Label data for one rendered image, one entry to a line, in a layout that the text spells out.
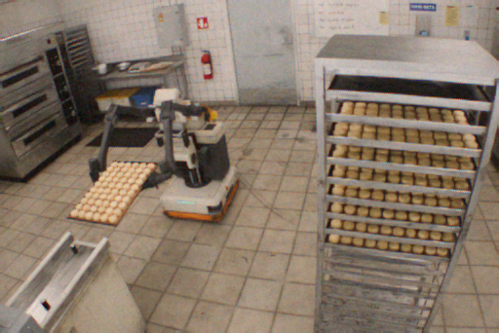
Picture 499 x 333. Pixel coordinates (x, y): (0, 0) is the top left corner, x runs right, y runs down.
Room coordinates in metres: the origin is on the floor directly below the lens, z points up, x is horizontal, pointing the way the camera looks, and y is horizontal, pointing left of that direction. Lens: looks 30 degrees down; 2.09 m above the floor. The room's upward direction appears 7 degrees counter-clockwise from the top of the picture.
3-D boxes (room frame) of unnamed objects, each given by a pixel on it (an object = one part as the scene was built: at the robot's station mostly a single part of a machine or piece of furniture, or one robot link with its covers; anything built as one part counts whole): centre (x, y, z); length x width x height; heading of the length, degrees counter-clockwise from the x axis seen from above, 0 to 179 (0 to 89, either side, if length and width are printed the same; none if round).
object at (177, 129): (2.67, 0.61, 0.93); 0.28 x 0.16 x 0.22; 72
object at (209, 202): (2.95, 0.52, 0.16); 0.67 x 0.64 x 0.25; 162
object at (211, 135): (3.04, 0.49, 0.59); 0.55 x 0.34 x 0.83; 72
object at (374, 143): (1.03, -0.57, 1.50); 0.64 x 0.03 x 0.03; 65
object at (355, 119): (1.03, -0.57, 1.59); 0.64 x 0.03 x 0.03; 65
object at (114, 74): (5.84, 1.88, 0.49); 1.90 x 0.72 x 0.98; 71
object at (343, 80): (1.21, -0.66, 1.68); 0.60 x 0.40 x 0.02; 65
